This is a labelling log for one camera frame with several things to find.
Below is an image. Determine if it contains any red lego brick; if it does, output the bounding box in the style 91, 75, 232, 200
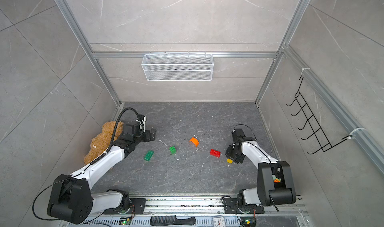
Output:
210, 149, 221, 158

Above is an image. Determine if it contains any long green lego brick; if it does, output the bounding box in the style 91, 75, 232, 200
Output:
144, 150, 154, 162

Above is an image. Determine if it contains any small green lego brick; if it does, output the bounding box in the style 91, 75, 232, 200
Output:
169, 146, 176, 155

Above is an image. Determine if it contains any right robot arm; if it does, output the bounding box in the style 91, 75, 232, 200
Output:
226, 129, 297, 212

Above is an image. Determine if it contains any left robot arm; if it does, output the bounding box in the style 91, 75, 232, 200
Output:
47, 124, 157, 224

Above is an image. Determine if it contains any orange curved lego piece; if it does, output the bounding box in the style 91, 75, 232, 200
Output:
189, 138, 200, 148

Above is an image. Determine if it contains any brown teddy bear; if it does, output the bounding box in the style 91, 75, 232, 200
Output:
84, 121, 116, 165

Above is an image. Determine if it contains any green orange toy car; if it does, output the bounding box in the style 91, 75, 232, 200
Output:
273, 175, 281, 183

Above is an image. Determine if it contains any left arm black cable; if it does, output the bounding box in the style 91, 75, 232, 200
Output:
31, 107, 145, 222

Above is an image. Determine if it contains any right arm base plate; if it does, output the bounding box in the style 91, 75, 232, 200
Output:
221, 196, 265, 215

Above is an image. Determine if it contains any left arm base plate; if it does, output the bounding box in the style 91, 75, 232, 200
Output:
104, 198, 147, 215

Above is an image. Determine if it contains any white wire mesh basket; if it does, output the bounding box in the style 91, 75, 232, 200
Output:
142, 54, 214, 82

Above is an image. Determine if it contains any aluminium mounting rail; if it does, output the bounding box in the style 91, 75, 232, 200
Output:
56, 195, 310, 218

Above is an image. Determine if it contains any black wire hook rack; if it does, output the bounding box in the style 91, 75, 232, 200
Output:
286, 76, 353, 155

